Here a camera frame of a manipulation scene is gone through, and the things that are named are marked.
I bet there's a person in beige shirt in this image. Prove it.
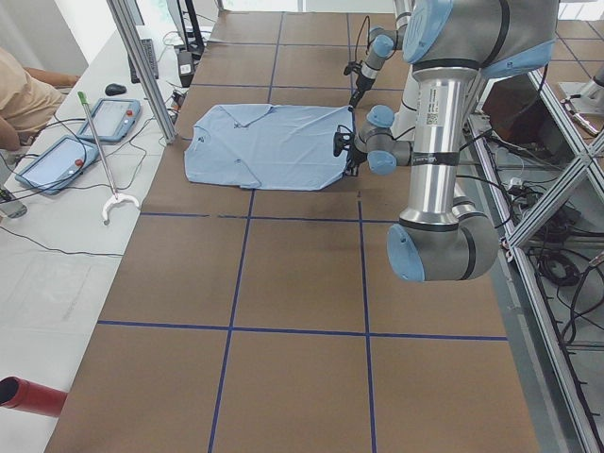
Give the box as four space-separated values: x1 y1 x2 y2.
1 48 79 151

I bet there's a reacher grabber tool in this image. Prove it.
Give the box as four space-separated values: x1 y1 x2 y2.
77 91 141 226

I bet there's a teach pendant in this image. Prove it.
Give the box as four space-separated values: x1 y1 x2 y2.
15 136 98 194
88 98 141 143

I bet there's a black keyboard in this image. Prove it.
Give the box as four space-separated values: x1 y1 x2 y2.
127 39 159 84

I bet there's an upper teach pendant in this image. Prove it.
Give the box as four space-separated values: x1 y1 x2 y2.
88 98 141 143

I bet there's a brown paper table cover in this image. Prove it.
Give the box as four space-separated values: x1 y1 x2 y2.
44 11 548 453

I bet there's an aluminium frame post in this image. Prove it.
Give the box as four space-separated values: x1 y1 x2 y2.
107 0 176 144

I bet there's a light blue t-shirt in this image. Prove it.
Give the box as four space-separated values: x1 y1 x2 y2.
184 104 353 191

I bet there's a lower teach pendant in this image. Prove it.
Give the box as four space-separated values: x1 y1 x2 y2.
15 136 98 194

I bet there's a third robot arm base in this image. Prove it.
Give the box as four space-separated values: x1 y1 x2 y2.
558 66 603 138

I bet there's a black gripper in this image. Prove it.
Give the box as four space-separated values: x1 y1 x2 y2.
333 125 366 176
344 61 377 109

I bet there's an aluminium frame rack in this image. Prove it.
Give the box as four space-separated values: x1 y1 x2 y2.
467 71 603 452

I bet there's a black computer mouse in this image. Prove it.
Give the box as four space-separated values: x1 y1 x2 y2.
105 83 127 96

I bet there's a red cylinder bottle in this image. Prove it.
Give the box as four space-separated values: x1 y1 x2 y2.
1 377 68 417

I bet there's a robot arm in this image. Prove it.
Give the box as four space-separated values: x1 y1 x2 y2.
333 1 559 282
344 1 415 109

